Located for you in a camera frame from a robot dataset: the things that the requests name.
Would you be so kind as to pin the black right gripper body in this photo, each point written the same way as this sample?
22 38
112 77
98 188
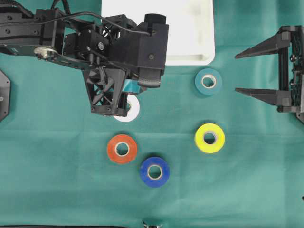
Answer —
291 74

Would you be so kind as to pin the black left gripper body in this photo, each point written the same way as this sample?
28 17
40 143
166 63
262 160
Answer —
103 78

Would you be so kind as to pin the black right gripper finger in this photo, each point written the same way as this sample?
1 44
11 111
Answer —
270 96
268 47

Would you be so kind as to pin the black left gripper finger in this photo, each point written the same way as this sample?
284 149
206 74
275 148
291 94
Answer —
131 87

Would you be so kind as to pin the yellow tape roll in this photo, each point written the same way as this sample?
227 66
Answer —
218 134

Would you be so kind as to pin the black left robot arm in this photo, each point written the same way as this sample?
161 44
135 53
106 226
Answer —
58 36

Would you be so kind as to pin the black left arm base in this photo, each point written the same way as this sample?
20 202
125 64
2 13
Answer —
5 88

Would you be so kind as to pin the white tape roll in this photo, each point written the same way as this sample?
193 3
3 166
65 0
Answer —
133 112

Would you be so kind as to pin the red tape roll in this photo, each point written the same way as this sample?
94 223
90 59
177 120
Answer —
113 153

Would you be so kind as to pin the teal tape roll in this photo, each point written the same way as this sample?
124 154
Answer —
208 81

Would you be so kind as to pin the blue tape roll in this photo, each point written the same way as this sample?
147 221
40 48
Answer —
145 176

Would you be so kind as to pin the white plastic tray case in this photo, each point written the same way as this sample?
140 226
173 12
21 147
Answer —
191 40

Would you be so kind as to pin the green table cloth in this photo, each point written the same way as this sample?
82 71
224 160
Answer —
55 169

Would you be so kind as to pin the black bottom edge clamp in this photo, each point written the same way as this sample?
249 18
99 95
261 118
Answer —
150 225

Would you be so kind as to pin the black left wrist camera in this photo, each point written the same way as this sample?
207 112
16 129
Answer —
144 55

